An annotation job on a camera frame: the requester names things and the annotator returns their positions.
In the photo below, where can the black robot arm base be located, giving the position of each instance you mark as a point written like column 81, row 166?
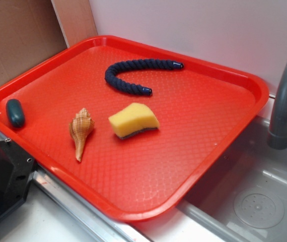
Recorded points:
column 16, row 172

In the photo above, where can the dark green plastic pickle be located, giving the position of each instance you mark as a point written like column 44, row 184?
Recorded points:
column 15, row 113

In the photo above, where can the yellow kitchen sponge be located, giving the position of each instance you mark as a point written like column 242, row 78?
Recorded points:
column 133, row 119

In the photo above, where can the red plastic tray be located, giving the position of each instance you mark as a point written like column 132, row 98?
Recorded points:
column 201, row 107

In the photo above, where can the brown striped conch shell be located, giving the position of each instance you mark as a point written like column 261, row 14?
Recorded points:
column 79, row 129

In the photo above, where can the grey plastic sink basin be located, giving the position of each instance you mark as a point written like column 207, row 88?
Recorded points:
column 243, row 197

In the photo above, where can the grey plastic faucet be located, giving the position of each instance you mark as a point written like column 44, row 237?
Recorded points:
column 283, row 100

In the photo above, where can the brown cardboard panel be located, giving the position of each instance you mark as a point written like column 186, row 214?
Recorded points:
column 33, row 31

